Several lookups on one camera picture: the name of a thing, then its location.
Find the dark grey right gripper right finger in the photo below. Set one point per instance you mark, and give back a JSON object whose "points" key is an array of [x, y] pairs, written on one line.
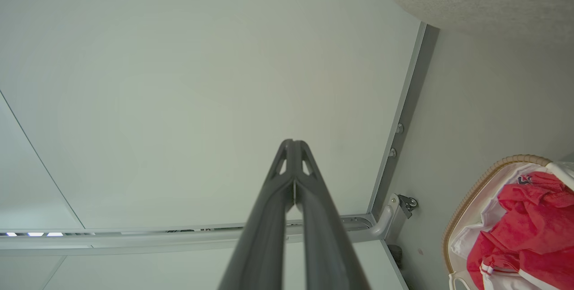
{"points": [[325, 245]]}

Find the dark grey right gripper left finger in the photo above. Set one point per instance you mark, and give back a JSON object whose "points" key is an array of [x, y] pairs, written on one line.
{"points": [[262, 245]]}

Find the grey partition bottom rail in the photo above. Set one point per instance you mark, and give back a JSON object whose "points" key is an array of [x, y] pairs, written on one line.
{"points": [[409, 101]]}

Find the black caster wheel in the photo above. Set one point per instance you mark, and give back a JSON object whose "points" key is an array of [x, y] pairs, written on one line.
{"points": [[409, 203]]}

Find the woven tan laundry basket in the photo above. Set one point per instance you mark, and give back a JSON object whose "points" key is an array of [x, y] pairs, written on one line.
{"points": [[522, 158]]}

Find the grey partition corner post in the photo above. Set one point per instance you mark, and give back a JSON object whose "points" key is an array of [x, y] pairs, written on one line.
{"points": [[134, 240]]}

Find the red garment with white trim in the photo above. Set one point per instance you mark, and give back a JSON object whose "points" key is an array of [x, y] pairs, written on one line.
{"points": [[529, 236]]}

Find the grey partition foot tube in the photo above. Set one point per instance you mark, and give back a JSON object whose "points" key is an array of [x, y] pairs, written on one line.
{"points": [[386, 222]]}

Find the silver rail bolt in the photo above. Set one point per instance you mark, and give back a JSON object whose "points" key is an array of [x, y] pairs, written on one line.
{"points": [[393, 152], [399, 127]]}

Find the white basket liner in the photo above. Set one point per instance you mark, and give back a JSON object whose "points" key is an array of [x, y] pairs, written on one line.
{"points": [[493, 191]]}

